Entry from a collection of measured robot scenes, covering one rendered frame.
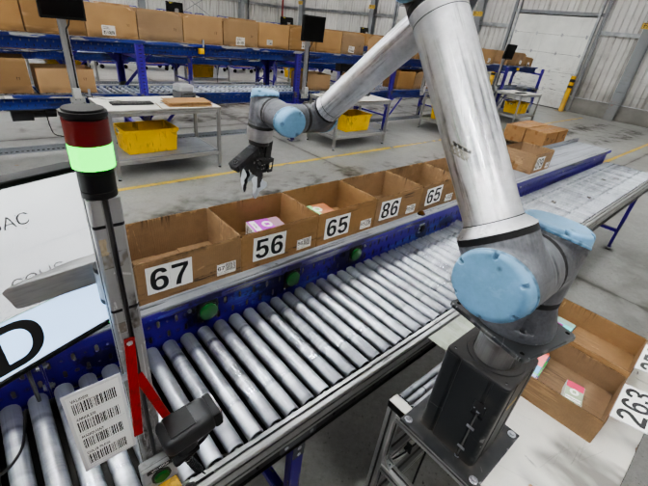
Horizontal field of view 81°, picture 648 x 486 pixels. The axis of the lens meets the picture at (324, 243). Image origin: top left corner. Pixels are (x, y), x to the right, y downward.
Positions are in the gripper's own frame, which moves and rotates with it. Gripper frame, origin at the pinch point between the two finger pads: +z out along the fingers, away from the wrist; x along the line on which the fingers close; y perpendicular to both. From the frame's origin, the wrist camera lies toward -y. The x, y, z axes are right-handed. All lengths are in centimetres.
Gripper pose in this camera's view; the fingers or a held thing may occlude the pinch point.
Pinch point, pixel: (248, 192)
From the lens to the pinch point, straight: 143.8
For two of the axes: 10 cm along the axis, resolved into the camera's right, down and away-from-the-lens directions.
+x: -7.7, -4.7, 4.3
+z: -2.1, 8.2, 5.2
